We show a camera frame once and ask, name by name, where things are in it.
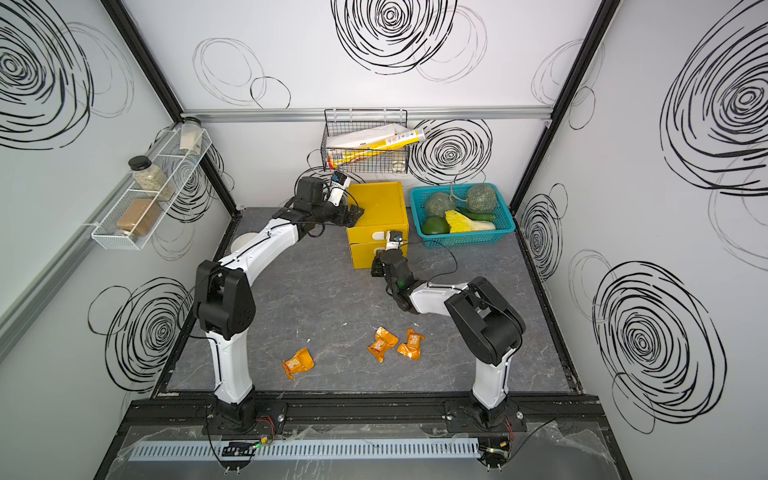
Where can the netted melon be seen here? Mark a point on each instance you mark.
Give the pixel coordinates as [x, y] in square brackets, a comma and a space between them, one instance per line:
[481, 198]
[438, 204]

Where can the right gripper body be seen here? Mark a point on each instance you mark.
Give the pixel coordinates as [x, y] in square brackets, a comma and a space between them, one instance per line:
[380, 269]

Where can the brown block container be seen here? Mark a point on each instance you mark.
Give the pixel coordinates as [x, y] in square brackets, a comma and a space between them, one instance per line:
[139, 218]

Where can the right netted melon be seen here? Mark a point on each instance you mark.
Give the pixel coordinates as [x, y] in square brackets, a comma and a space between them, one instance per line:
[481, 198]

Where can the black wire wall basket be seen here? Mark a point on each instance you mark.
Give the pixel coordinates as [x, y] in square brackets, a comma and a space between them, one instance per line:
[341, 121]

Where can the yellow white box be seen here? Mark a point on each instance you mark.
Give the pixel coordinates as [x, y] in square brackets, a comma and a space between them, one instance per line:
[368, 143]

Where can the clear jar white lid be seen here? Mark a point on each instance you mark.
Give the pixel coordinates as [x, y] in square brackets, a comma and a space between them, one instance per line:
[191, 136]

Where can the white slotted cable duct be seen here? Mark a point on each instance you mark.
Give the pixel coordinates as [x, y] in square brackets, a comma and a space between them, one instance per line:
[339, 449]

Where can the green avocado toy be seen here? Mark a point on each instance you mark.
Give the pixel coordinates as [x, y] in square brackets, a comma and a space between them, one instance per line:
[435, 225]

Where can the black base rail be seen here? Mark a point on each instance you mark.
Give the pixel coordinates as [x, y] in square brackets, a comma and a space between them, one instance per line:
[274, 414]

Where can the teal plastic basket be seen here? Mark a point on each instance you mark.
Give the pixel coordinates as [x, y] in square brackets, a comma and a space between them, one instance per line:
[504, 222]

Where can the orange cookie pack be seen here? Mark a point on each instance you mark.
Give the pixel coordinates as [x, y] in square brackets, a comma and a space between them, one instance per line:
[411, 347]
[383, 341]
[301, 362]

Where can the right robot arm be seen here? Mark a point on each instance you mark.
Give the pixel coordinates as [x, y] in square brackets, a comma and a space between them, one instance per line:
[490, 327]

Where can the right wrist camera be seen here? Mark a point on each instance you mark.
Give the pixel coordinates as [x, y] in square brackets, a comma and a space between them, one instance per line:
[394, 239]

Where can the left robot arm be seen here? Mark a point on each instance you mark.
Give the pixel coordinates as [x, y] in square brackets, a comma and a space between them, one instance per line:
[223, 302]

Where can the white wire wall shelf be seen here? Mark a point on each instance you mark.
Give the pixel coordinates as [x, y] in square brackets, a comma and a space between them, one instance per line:
[192, 198]

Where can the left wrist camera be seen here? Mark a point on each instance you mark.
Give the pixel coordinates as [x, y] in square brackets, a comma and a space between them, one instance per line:
[339, 183]

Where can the spice jar black lid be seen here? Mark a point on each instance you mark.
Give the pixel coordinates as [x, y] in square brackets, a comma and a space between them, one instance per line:
[151, 178]

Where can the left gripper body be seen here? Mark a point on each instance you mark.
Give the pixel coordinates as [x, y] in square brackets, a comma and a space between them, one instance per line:
[335, 215]

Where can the yellow plastic drawer cabinet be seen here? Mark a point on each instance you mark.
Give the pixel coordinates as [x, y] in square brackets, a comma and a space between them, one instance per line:
[384, 210]

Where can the left netted melon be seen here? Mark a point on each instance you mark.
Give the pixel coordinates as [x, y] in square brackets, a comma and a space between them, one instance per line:
[438, 204]

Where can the green cucumber toy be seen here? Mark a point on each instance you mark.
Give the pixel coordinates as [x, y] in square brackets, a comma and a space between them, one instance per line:
[485, 217]

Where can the white orange bowl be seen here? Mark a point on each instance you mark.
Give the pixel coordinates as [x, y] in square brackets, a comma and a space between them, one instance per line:
[243, 242]

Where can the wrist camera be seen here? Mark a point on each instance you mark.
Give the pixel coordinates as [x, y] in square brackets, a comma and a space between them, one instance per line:
[339, 183]
[394, 239]

